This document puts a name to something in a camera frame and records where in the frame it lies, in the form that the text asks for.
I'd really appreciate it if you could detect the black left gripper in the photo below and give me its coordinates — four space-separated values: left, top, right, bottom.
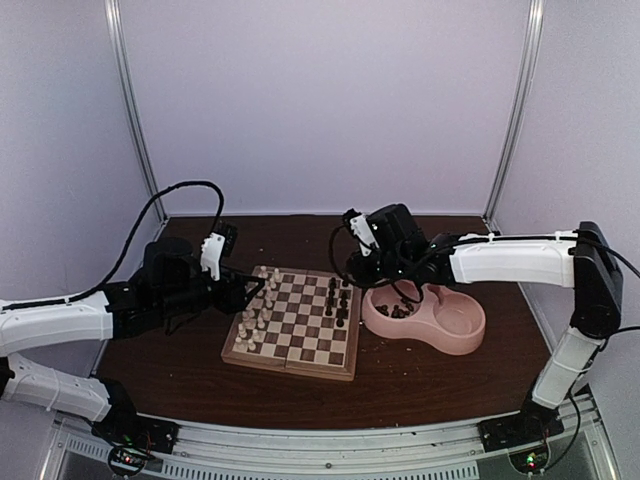
156 264 265 320

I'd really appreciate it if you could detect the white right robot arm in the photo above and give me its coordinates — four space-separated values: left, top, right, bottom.
342 203 623 442

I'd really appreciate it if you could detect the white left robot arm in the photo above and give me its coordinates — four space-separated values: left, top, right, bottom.
1 224 265 444

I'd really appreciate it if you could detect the dark chess pieces pile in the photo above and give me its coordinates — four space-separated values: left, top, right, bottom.
384 304 415 319

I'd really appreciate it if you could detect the white chess pieces row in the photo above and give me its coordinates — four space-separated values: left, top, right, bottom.
232 265 283 356

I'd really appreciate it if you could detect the wooden chess board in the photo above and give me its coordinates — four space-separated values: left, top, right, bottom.
221 267 362 381

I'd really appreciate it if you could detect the pink plastic double bowl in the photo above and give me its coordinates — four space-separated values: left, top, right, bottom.
361 280 486 355

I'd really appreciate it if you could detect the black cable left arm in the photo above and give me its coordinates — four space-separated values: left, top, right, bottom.
65 181 226 301

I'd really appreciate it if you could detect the aluminium frame post right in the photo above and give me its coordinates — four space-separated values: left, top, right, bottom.
483 0 545 231

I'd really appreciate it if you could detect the aluminium frame post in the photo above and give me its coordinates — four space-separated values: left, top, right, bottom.
483 0 545 231
104 0 159 197

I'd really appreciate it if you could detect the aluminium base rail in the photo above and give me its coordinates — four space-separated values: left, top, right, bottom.
35 393 621 479

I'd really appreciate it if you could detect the aluminium frame post left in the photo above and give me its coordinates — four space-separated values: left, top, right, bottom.
104 0 159 197

